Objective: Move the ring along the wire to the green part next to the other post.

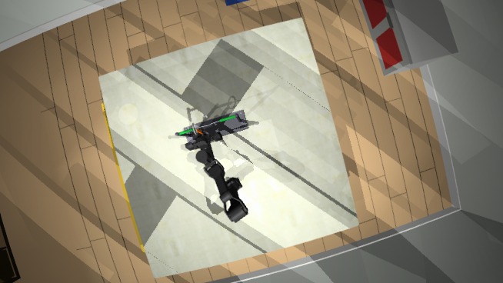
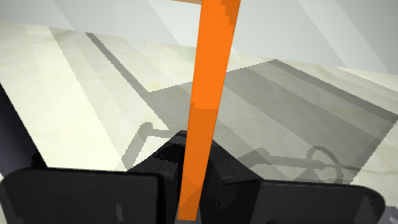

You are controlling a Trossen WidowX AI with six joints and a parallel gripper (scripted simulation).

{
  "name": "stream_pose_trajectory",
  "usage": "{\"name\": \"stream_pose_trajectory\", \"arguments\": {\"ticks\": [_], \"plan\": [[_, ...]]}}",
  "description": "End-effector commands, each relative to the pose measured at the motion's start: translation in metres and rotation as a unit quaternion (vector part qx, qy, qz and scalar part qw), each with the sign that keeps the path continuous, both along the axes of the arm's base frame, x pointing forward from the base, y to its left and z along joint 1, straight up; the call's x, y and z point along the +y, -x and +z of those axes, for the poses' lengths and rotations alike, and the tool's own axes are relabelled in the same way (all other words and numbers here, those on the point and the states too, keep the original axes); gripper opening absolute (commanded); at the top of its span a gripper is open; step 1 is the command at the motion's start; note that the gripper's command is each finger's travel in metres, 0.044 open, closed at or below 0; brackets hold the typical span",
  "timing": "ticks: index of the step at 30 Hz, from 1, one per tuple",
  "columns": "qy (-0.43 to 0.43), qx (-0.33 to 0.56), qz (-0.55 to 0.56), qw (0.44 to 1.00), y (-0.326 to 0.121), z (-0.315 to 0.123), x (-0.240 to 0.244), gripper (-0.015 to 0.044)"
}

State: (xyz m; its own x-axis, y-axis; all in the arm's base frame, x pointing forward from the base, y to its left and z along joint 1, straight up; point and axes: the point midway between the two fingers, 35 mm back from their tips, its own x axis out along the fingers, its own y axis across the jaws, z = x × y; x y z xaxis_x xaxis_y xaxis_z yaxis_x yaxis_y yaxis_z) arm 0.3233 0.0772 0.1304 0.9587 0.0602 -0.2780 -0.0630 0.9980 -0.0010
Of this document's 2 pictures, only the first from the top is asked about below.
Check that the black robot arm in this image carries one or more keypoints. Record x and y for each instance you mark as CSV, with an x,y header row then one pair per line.
x,y
228,190

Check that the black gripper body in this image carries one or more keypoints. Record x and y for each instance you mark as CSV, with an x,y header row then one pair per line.
x,y
216,136

